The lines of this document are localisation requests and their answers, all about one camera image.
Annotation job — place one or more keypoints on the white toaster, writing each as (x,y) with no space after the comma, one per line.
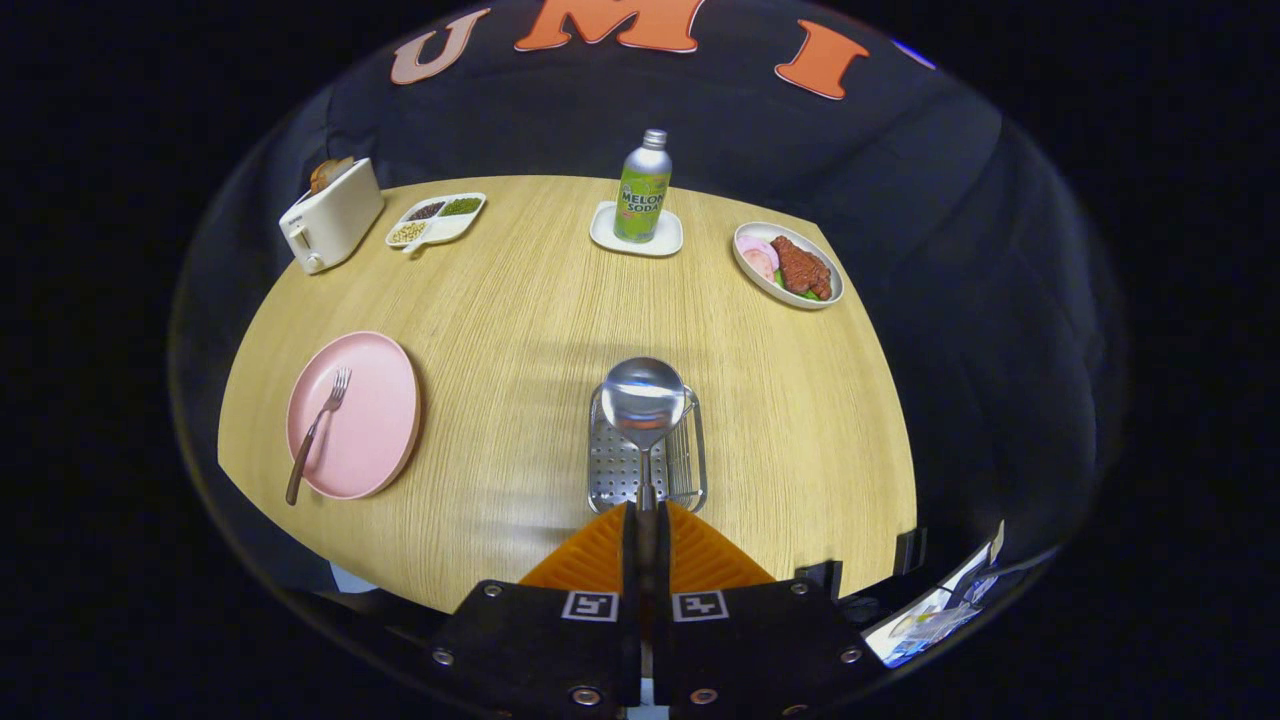
(335,220)

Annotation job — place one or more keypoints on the pink ham slices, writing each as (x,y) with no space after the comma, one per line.
(757,257)

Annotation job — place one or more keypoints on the white oval food plate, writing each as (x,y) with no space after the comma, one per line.
(745,241)

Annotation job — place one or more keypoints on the white printed sheet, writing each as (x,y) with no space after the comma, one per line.
(930,625)

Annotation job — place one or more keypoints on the black table clamp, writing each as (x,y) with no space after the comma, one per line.
(909,550)

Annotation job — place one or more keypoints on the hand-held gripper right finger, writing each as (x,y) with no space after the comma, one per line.
(663,570)

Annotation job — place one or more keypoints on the white divided dish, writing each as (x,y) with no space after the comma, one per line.
(445,231)

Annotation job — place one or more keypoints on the white square coaster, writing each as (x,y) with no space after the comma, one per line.
(668,241)

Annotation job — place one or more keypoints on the green beans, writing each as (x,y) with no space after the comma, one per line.
(462,206)

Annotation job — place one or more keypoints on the green label metal bottle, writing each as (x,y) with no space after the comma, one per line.
(642,195)

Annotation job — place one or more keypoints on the metal perforated utensil basket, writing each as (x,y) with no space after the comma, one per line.
(615,480)

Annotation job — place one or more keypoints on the brown toast slices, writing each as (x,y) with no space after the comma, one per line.
(328,173)

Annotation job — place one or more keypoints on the green vegetable pieces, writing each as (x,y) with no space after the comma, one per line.
(805,295)

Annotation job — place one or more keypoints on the dark red beans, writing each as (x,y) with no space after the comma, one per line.
(427,211)

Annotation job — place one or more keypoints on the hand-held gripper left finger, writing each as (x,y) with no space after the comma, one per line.
(630,570)

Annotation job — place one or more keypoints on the red-brown meat piece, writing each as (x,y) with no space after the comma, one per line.
(803,268)

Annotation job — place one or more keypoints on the pink round plate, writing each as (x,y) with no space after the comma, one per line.
(375,420)

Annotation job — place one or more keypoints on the yellow soybeans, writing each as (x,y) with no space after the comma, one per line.
(408,232)

